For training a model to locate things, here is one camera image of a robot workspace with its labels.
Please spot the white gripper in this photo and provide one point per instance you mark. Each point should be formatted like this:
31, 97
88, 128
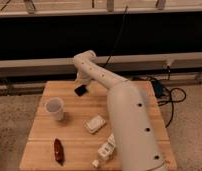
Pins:
83, 78

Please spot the black rectangular eraser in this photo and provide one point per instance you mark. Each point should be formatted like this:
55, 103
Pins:
81, 90

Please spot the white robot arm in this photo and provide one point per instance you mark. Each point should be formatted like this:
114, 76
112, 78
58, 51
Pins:
135, 139

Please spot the white ceramic cup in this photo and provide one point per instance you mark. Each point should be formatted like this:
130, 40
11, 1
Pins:
54, 106

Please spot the small white box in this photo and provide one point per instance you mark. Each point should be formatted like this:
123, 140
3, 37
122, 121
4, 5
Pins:
94, 124

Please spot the dark red chili pepper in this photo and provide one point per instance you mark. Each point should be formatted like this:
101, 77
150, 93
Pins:
58, 151

